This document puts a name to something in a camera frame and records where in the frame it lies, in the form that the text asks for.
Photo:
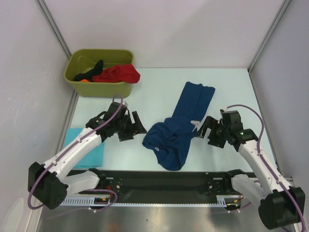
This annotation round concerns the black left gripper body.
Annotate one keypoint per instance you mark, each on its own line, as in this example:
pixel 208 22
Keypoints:
pixel 124 123

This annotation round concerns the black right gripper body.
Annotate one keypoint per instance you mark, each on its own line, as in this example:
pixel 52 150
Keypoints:
pixel 213 131

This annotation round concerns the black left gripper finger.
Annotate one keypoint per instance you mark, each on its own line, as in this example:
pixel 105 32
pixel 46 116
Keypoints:
pixel 137 125
pixel 126 133

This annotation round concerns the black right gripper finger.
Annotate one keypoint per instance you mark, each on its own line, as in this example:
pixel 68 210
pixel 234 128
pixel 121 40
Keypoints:
pixel 214 127
pixel 207 124

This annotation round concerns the navy blue t shirt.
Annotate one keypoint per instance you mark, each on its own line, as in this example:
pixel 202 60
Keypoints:
pixel 170 140

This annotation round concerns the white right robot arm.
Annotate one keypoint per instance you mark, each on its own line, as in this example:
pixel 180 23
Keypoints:
pixel 279 203

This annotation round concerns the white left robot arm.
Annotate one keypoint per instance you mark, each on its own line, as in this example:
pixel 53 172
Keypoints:
pixel 50 182

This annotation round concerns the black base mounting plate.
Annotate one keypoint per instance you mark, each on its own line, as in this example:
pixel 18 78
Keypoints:
pixel 154 185

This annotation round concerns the red t shirt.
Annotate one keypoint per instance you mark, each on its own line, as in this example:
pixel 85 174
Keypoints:
pixel 119 73

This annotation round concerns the black garment in bin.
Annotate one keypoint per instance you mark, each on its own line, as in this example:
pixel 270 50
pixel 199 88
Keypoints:
pixel 97 70

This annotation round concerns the olive green plastic bin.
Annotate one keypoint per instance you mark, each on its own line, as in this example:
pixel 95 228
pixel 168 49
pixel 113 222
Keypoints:
pixel 84 60

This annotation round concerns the white slotted cable duct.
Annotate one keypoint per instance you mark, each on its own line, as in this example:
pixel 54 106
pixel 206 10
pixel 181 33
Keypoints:
pixel 100 201

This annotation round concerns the aluminium frame rail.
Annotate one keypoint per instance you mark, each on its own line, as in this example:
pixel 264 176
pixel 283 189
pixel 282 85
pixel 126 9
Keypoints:
pixel 290 180

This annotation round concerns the right aluminium corner post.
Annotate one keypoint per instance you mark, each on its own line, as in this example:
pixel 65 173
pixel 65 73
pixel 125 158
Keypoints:
pixel 274 25

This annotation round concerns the aluminium corner post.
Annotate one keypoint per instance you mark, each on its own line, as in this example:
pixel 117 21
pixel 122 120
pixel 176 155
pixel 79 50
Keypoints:
pixel 53 26
pixel 274 25

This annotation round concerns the left aluminium corner post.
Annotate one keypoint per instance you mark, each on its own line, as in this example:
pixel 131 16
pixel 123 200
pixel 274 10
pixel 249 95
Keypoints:
pixel 53 26

